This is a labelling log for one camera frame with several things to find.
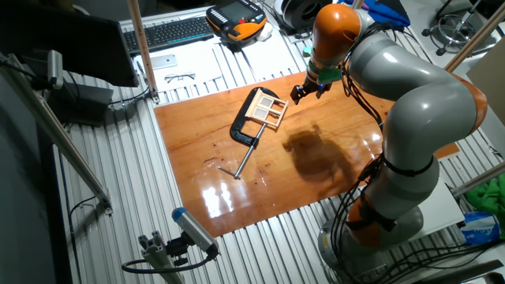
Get black computer monitor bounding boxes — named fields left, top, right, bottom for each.
left=0, top=2, right=140, bottom=88

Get dark metal bar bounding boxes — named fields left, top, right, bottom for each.
left=413, top=270, right=505, bottom=284

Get short aluminium extrusion post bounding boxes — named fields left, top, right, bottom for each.
left=137, top=230, right=186, bottom=284

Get blue and white plastic bag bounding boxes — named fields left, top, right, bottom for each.
left=458, top=211, right=502, bottom=246

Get blue cloth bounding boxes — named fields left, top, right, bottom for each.
left=357, top=0, right=411, bottom=29

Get black camera bracket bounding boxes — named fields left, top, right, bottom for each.
left=165, top=232, right=191, bottom=267

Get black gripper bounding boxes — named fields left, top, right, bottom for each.
left=290, top=77, right=333, bottom=106

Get beige cardboard panel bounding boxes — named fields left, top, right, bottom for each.
left=466, top=39, right=505, bottom=127

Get slanted aluminium frame beam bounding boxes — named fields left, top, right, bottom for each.
left=0, top=53, right=114, bottom=216

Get dark grey computer box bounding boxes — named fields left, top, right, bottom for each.
left=46, top=80, right=115, bottom=128

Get chrome stool base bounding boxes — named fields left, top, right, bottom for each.
left=421, top=0, right=499, bottom=57

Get green cloth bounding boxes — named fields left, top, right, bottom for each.
left=464, top=177, right=505, bottom=240

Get black filament spool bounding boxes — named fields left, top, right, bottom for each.
left=280, top=0, right=334, bottom=32

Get small wooden window frame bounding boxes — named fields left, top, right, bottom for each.
left=244, top=88, right=290, bottom=130

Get glossy brown wooden board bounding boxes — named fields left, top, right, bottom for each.
left=154, top=72, right=461, bottom=238

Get black C-clamp with steel screw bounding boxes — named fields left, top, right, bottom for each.
left=218, top=86, right=282, bottom=181

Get silver depth camera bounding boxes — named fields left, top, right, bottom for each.
left=46, top=50, right=65, bottom=91

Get silver camera with blue cap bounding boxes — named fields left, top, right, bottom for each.
left=171, top=207, right=220, bottom=258

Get orange and black teach pendant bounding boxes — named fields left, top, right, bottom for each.
left=205, top=0, right=268, bottom=44

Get thin-framed eyeglasses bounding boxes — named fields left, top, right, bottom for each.
left=163, top=72, right=197, bottom=84

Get wooden sliding window sash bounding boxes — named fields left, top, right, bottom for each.
left=252, top=93, right=277, bottom=122

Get thin black cable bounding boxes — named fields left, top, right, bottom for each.
left=67, top=195, right=98, bottom=284

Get black computer keyboard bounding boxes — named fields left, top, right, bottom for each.
left=122, top=15, right=216, bottom=56

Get black computer cable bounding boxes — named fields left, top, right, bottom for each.
left=106, top=87, right=151, bottom=107

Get black camera cable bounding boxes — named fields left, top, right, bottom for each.
left=121, top=247, right=220, bottom=275

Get silver smartphone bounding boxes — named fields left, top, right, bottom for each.
left=149, top=54, right=178, bottom=71

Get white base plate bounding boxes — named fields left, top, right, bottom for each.
left=416, top=176, right=466, bottom=242

